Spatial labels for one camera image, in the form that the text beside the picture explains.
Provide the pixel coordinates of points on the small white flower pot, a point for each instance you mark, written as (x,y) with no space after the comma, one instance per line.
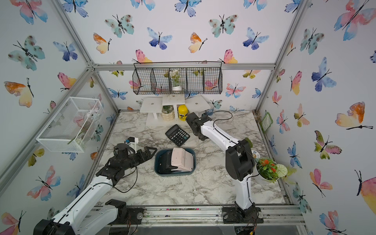
(175,79)

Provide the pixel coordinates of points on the white mesh wall basket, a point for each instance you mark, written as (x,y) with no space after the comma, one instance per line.
(75,123)

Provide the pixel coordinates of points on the black wire wall basket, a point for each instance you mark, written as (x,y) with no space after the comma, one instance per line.
(197,78)

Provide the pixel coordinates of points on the aluminium front rail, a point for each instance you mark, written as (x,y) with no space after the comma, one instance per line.
(174,216)

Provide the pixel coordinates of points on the yellow plastic jar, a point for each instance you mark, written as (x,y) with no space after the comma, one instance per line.
(182,112)

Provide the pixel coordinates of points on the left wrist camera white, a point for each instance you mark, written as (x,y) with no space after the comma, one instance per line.
(132,142)

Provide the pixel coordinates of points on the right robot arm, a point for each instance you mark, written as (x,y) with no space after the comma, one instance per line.
(239,163)

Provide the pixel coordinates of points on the dark teal storage tray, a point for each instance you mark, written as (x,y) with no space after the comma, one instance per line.
(173,173)

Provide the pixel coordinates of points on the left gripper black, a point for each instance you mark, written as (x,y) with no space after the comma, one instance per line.
(149,156)

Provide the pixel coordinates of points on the flower bouquet pot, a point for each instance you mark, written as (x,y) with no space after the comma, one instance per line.
(268,171)

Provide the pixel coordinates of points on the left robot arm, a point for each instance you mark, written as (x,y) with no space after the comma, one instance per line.
(85,199)

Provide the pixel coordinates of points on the green framed card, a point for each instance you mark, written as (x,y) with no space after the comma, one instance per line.
(266,122)

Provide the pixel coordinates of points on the pink calculator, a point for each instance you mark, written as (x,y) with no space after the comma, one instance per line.
(182,160)

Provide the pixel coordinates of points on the black calculator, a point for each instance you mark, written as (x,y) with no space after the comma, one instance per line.
(177,135)
(165,166)

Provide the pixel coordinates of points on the cream bubble plant pot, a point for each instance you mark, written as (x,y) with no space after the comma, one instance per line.
(168,113)

